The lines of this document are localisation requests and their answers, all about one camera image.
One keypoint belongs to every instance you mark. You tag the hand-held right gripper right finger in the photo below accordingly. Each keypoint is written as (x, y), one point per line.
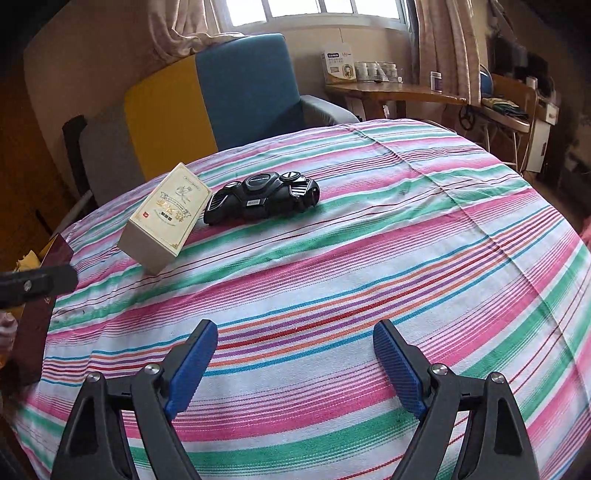
(399, 369)

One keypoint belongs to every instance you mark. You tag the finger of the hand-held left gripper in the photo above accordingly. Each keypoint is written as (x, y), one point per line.
(41, 284)

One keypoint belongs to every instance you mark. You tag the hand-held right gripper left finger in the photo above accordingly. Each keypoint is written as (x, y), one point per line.
(191, 369)

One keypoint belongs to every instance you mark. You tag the maroon gift box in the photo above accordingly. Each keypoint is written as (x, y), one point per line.
(32, 332)

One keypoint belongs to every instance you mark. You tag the person's left hand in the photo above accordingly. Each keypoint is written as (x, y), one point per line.
(7, 337)

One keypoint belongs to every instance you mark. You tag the striped tablecloth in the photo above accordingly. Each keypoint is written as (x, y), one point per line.
(323, 286)

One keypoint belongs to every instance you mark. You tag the cream gold-printed box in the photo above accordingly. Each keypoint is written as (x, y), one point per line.
(161, 217)

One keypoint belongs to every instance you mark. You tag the black handheld device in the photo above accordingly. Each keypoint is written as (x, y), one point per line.
(263, 194)

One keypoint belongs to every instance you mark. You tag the white appliance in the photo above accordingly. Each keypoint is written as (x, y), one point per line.
(540, 138)

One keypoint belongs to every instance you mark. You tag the wooden side table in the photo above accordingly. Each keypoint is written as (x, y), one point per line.
(397, 92)

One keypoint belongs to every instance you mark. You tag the green cloth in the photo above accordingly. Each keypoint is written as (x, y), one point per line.
(503, 107)

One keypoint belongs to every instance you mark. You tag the blue yellow grey armchair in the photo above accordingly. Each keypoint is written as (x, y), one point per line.
(244, 87)

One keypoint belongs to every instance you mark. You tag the small jar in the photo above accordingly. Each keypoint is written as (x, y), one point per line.
(436, 83)

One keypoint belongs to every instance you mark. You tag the patterned curtain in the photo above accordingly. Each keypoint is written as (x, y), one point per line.
(448, 50)
(184, 23)

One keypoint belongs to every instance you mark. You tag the blue ball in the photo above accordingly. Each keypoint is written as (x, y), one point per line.
(487, 81)

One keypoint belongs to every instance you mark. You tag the wooden chair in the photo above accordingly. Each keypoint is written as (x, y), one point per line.
(512, 87)

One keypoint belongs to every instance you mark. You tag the white printed box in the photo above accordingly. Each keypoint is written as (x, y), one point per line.
(339, 62)

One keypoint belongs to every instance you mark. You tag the window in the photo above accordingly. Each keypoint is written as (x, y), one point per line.
(314, 11)

